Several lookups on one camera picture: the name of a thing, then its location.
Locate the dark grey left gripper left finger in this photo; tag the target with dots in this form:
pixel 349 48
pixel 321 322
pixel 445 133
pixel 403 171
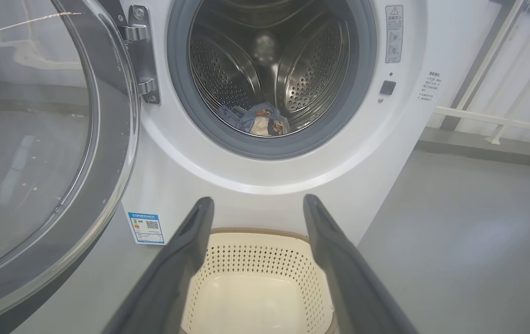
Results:
pixel 172 278

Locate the white front-load washing machine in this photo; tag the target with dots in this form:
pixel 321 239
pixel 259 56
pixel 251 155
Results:
pixel 269 181

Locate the cream perforated laundry basket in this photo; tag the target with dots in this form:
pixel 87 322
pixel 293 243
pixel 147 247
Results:
pixel 255 287

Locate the perforated steel washer drum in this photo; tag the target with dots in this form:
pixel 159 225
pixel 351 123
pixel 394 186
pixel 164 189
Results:
pixel 311 69

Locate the black round glass washer door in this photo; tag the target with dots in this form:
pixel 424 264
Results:
pixel 37 153

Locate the white cloth garment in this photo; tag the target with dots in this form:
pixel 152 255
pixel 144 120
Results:
pixel 259 126

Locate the blue bear-print garment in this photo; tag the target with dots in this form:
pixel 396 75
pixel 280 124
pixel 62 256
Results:
pixel 242 117

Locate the grey rubber door gasket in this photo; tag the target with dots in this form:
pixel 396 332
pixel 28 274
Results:
pixel 179 93

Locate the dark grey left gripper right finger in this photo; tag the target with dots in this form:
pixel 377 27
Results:
pixel 344 278

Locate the black door latch socket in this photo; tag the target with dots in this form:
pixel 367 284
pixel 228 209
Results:
pixel 387 87

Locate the white metal railing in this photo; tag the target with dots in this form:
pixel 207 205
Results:
pixel 478 116

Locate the blue energy label sticker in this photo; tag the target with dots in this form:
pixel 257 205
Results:
pixel 146 228

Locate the grey warning sticker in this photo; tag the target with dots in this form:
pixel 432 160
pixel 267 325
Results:
pixel 394 35

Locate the silver metal door hinge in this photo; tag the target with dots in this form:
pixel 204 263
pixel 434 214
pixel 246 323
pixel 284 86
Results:
pixel 143 55

